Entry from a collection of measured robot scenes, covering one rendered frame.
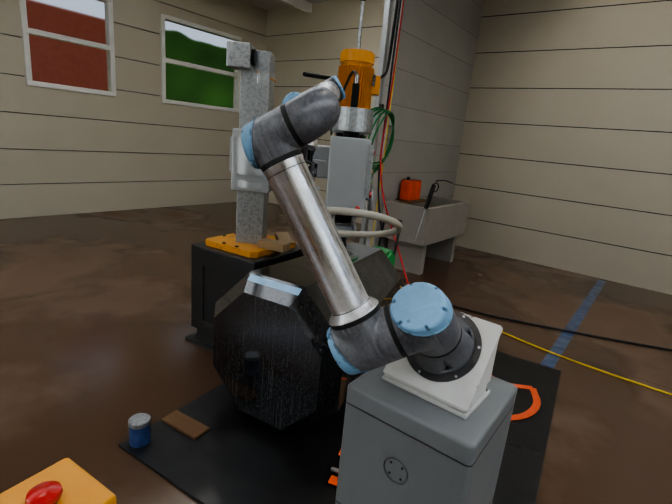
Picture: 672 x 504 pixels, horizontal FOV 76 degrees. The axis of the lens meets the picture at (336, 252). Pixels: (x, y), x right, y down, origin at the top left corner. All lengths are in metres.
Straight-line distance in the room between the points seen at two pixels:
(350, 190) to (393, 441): 1.44
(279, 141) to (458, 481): 0.98
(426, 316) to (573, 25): 6.38
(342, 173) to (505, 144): 5.02
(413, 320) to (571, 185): 5.97
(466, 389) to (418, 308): 0.30
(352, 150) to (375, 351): 1.42
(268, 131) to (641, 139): 6.12
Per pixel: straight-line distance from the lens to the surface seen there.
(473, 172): 7.31
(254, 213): 3.06
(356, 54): 3.05
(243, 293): 2.24
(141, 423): 2.43
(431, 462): 1.30
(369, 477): 1.46
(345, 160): 2.37
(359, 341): 1.15
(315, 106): 1.12
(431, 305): 1.12
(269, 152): 1.11
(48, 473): 0.77
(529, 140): 7.09
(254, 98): 3.03
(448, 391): 1.32
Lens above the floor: 1.56
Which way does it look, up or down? 15 degrees down
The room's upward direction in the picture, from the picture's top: 5 degrees clockwise
